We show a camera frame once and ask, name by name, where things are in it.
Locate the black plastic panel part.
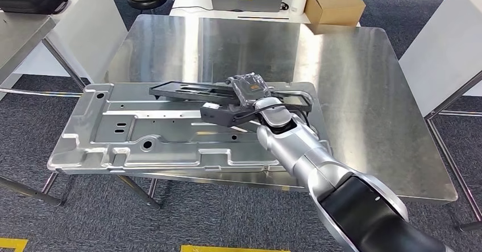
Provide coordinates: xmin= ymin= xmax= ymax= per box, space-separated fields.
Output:
xmin=149 ymin=80 xmax=313 ymax=114

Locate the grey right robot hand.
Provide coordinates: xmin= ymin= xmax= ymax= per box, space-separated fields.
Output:
xmin=226 ymin=73 xmax=273 ymax=110

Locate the stamped sheet metal plate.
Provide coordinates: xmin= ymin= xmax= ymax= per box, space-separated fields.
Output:
xmin=47 ymin=81 xmax=333 ymax=176

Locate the stainless steel workbench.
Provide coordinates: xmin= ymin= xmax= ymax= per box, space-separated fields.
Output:
xmin=0 ymin=12 xmax=88 ymax=208
xmin=425 ymin=69 xmax=482 ymax=233
xmin=41 ymin=14 xmax=459 ymax=209

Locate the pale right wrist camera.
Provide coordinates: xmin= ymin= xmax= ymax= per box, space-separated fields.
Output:
xmin=200 ymin=102 xmax=260 ymax=128

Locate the thin black desk cable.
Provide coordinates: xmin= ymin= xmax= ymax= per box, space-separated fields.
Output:
xmin=180 ymin=6 xmax=215 ymax=14

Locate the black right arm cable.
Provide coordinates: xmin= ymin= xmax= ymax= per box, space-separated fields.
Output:
xmin=230 ymin=103 xmax=313 ymax=130

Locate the brown cardboard box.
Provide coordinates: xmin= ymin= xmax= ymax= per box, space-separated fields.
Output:
xmin=304 ymin=0 xmax=367 ymax=27

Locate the yellow floor tape square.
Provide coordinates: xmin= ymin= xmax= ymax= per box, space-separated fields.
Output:
xmin=0 ymin=238 xmax=29 ymax=252
xmin=180 ymin=245 xmax=292 ymax=252

